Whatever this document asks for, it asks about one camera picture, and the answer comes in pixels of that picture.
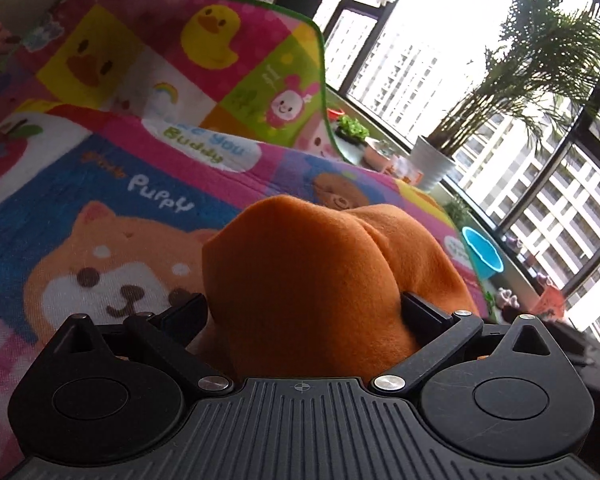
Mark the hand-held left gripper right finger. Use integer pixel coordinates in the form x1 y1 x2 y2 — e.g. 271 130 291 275
372 290 557 397

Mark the blue plastic bowl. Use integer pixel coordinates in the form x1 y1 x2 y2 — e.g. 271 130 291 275
460 226 505 281

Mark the small potted plant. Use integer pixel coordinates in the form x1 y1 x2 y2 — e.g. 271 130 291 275
442 194 477 232

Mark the palm plant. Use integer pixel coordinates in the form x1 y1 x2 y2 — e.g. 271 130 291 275
426 0 600 162

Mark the orange pumpkin costume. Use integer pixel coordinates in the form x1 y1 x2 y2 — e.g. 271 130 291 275
201 195 481 382

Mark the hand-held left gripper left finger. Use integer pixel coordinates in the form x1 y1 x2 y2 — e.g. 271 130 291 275
50 293 234 397

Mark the black window frame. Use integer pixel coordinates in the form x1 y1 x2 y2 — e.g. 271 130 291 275
312 0 600 331

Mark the white plant pot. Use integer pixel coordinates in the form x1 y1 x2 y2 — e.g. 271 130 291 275
408 134 457 192

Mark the small pink plant pot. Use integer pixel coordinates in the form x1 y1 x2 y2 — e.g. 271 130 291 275
364 139 394 169

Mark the colourful printed play mat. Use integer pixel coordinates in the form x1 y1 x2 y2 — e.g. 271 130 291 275
0 0 487 473

